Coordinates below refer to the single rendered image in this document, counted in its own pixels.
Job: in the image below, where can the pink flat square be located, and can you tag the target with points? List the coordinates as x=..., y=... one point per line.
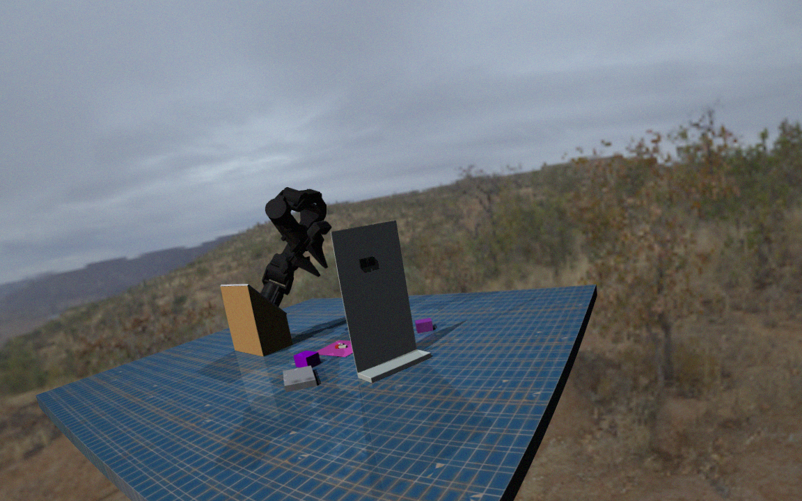
x=331, y=351

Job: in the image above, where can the purple cube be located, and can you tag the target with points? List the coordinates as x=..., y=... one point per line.
x=424, y=325
x=307, y=358

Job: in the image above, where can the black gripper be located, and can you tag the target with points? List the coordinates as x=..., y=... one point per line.
x=299, y=242

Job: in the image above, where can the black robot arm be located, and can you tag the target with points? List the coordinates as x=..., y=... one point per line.
x=312, y=209

